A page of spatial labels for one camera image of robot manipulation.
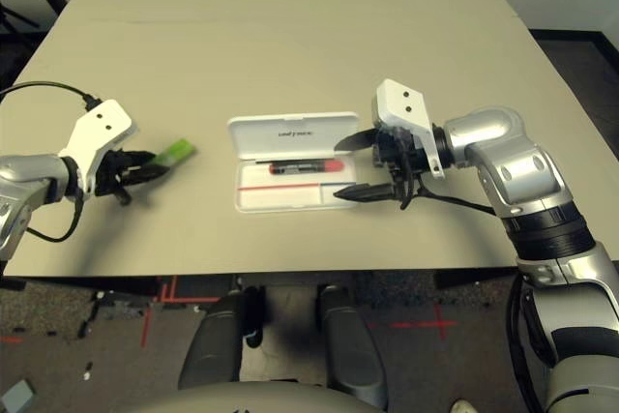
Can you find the green and white stationery stick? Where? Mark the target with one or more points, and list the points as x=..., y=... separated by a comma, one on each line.
x=179, y=151

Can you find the black marker with red cap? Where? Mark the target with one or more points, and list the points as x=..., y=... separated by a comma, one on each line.
x=304, y=167

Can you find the black tripod stand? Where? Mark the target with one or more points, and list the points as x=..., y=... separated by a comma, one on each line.
x=14, y=15

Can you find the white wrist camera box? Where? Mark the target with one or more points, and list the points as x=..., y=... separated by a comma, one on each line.
x=104, y=123
x=401, y=103

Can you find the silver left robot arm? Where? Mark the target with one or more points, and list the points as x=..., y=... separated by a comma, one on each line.
x=29, y=171

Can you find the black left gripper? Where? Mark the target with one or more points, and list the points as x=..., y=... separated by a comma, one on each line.
x=111, y=173

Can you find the white plastic pencil case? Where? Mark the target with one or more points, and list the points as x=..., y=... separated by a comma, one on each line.
x=295, y=135

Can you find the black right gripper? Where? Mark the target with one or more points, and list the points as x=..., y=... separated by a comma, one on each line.
x=399, y=156

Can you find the small grey floor box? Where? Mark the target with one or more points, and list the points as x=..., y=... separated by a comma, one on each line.
x=17, y=397

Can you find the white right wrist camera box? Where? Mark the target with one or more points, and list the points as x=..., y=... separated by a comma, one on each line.
x=401, y=103

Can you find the grey robot left leg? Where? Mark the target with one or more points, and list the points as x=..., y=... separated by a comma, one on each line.
x=217, y=345

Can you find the grey robot torso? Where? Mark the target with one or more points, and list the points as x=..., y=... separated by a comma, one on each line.
x=251, y=401

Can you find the black table base bar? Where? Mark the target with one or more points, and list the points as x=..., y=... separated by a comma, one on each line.
x=12, y=283
x=474, y=278

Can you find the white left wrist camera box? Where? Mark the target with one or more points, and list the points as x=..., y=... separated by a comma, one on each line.
x=104, y=123

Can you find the white shoe toe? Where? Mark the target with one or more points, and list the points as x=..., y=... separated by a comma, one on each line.
x=466, y=406

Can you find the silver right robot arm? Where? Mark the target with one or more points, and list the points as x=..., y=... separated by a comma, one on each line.
x=512, y=161

